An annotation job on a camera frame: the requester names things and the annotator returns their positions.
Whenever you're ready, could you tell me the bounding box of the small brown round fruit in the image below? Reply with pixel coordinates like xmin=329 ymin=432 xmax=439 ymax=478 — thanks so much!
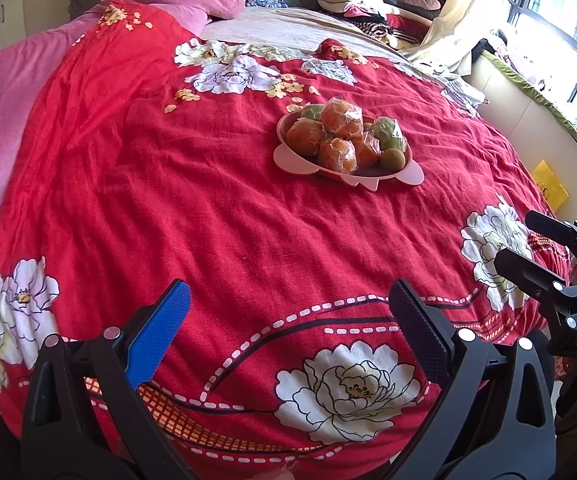
xmin=379 ymin=147 xmax=409 ymax=171

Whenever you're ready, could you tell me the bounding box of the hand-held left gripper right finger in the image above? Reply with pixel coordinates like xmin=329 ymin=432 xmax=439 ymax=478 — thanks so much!
xmin=389 ymin=278 xmax=557 ymax=480

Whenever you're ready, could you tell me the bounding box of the red floral blanket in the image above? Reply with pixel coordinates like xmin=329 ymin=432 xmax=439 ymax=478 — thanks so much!
xmin=0 ymin=0 xmax=572 ymax=471

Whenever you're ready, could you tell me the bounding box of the dark clothing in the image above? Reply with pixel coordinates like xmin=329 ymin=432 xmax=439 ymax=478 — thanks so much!
xmin=471 ymin=35 xmax=509 ymax=61

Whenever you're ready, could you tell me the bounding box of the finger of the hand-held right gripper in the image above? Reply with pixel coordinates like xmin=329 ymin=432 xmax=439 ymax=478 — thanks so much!
xmin=493 ymin=246 xmax=577 ymax=358
xmin=525 ymin=210 xmax=577 ymax=281

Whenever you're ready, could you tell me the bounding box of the green-trimmed window seat cushion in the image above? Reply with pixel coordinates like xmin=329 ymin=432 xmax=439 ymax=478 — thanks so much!
xmin=469 ymin=50 xmax=577 ymax=221

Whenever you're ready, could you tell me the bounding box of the cream curtain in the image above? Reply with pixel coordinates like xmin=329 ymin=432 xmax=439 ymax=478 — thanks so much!
xmin=409 ymin=0 xmax=527 ymax=61

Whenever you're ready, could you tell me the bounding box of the window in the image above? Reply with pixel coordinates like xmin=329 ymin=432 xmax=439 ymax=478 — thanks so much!
xmin=503 ymin=0 xmax=577 ymax=126

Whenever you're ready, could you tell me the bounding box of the pink plastic bowl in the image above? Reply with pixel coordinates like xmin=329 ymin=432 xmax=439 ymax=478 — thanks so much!
xmin=273 ymin=105 xmax=424 ymax=192

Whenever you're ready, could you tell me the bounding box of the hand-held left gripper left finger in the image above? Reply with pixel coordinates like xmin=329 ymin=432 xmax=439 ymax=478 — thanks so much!
xmin=18 ymin=278 xmax=192 ymax=480

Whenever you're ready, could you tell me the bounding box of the yellow bag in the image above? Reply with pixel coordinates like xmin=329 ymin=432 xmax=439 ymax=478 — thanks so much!
xmin=532 ymin=160 xmax=569 ymax=211

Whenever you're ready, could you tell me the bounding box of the beige bed sheet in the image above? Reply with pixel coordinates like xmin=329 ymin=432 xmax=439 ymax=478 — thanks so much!
xmin=199 ymin=6 xmax=449 ymax=86

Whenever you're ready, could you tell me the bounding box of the plastic-wrapped orange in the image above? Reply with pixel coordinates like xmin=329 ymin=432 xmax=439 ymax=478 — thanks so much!
xmin=351 ymin=131 xmax=383 ymax=170
xmin=317 ymin=136 xmax=358 ymax=175
xmin=286 ymin=119 xmax=325 ymax=157
xmin=321 ymin=99 xmax=364 ymax=138

